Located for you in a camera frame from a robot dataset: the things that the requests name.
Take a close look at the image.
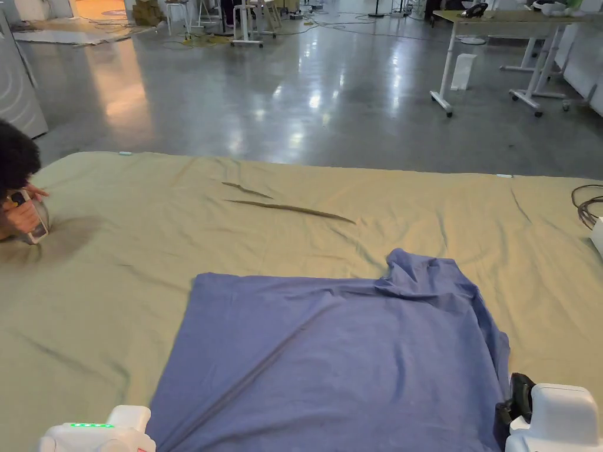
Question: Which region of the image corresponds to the yellow floor cable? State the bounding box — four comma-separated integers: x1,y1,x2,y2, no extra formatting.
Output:
162,35,233,50

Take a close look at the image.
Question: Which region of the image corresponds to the white desk frame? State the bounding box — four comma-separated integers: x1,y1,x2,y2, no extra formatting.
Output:
230,0,284,48

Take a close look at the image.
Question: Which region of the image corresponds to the bed with pale green sheet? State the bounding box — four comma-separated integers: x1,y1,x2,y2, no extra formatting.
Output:
0,150,603,452

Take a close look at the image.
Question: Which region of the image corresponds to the blue shirt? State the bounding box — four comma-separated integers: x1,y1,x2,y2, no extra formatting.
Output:
145,248,512,452

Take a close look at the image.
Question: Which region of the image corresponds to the wooden-top table with white legs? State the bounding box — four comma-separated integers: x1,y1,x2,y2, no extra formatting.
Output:
429,8,603,118

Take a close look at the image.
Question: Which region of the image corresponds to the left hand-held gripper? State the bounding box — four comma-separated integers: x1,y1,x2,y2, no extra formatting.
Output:
38,404,157,452

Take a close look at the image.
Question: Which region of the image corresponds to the stack of cartons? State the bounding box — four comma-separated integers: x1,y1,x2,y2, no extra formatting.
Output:
131,0,164,27

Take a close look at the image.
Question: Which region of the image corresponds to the white stool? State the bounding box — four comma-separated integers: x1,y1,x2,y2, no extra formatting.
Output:
164,0,190,36

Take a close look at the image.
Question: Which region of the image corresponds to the dark coiled cable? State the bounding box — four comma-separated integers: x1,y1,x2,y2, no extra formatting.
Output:
571,184,603,231

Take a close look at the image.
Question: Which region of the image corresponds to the white washing machine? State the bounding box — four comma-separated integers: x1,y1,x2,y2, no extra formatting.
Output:
0,8,50,141

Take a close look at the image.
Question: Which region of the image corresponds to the white upright box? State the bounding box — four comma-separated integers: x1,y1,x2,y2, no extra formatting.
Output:
450,54,478,92

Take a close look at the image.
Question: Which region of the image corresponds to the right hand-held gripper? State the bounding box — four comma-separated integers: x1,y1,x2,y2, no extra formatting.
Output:
496,373,599,452

